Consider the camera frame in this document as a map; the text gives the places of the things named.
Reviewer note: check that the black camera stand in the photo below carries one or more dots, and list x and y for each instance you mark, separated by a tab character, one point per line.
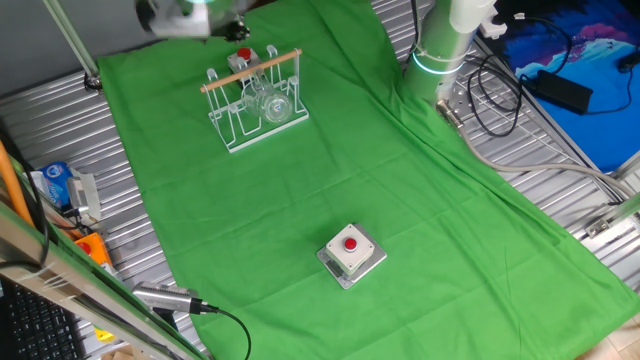
167	317

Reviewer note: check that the orange box red button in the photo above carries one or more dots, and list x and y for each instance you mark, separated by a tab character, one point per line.
97	250

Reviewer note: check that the blue patterned mat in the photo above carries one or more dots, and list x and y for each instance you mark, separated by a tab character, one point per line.
610	130

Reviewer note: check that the silver depth camera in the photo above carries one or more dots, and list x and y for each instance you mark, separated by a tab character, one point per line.
165	297

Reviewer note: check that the black keyboard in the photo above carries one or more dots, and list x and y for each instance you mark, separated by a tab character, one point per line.
35	330

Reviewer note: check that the black power adapter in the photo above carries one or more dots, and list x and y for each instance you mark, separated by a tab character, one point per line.
565	92

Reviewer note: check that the orange pole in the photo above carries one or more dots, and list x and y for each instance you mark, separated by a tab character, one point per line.
12	190

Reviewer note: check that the ribbed silver camera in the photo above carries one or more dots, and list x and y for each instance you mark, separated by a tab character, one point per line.
77	192

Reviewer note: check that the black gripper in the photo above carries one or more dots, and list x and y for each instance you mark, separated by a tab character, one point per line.
227	25

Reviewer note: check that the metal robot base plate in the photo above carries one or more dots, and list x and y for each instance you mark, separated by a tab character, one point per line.
462	100

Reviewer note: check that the black computer mouse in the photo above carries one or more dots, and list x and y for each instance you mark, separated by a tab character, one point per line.
631	62

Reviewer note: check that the wooden blocks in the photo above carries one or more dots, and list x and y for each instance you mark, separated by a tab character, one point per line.
117	355

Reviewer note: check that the grey box small red button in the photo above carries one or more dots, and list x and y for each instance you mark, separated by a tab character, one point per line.
350	247

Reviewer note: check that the clear glass cup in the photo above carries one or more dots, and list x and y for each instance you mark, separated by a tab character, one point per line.
272	102

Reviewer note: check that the white power plug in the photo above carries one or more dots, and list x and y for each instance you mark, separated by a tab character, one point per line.
492	27

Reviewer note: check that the aluminium frame bar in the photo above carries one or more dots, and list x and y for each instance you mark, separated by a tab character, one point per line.
607	222
60	282
70	37

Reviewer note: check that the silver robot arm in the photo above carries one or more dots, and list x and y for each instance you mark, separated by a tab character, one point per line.
440	45

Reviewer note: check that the green cloth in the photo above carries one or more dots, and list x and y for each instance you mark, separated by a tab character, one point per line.
400	225

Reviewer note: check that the blue tissue pack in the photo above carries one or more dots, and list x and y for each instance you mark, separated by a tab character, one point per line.
55	180

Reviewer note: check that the grey box large red button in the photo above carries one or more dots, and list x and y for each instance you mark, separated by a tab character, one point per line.
244	55

